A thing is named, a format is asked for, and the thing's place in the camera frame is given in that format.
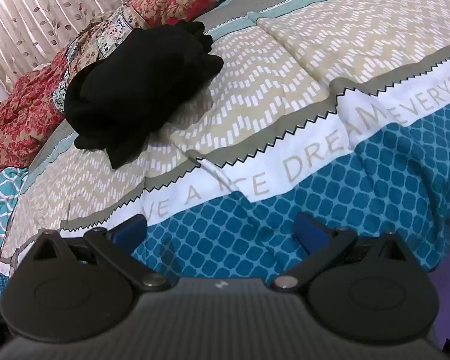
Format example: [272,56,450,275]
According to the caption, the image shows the teal beige patterned comforter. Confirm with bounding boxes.
[0,0,450,304]

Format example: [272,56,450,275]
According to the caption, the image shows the red floral patchwork quilt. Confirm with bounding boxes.
[0,0,248,188]

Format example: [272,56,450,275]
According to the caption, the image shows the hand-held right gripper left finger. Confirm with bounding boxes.
[28,213,170,292]

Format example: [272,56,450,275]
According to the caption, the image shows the leaf print pleated curtain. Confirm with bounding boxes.
[0,0,196,95]

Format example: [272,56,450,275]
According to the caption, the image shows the teal white patterned cloth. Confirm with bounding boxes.
[0,167,31,304]

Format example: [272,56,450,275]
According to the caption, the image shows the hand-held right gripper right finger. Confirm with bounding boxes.
[272,211,415,292]

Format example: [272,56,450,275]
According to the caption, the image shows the black pants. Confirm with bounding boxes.
[64,20,225,169]

